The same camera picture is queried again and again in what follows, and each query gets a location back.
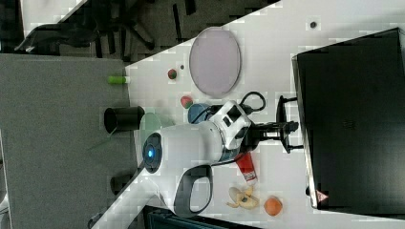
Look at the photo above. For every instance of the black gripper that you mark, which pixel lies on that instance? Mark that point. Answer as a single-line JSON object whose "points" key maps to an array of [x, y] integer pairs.
{"points": [[252, 136]]}

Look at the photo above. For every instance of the black silver toaster oven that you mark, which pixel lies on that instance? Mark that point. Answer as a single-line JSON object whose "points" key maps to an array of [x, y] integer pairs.
{"points": [[350, 98]]}

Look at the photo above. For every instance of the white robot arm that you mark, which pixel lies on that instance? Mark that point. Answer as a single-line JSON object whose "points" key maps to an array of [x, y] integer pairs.
{"points": [[178, 163]]}

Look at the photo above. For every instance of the red ketchup bottle toy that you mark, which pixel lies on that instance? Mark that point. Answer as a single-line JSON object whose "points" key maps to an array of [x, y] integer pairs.
{"points": [[246, 166]]}

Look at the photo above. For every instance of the orange fruit toy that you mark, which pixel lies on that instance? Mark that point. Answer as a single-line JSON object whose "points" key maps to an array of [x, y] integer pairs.
{"points": [[273, 206]]}

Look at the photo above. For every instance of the blue bowl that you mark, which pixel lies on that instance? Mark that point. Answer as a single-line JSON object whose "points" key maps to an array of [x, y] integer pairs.
{"points": [[194, 113]]}

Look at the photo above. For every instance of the large grey round plate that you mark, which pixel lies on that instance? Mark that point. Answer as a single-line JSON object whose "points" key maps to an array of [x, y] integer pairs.
{"points": [[215, 61]]}

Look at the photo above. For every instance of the pink strawberry toy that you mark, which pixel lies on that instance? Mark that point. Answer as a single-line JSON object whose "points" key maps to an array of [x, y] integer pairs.
{"points": [[186, 101]]}

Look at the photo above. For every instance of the dark red strawberry toy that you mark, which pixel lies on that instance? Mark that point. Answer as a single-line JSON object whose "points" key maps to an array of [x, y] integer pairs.
{"points": [[172, 74]]}

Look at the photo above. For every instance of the green cup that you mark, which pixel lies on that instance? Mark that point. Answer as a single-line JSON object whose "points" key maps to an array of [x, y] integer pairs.
{"points": [[151, 122]]}

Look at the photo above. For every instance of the black frying pan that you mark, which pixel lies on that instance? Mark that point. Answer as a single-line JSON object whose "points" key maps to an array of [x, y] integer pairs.
{"points": [[122, 119]]}

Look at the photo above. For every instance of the green marker pen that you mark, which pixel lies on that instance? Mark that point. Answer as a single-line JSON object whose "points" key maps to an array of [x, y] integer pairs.
{"points": [[118, 80]]}

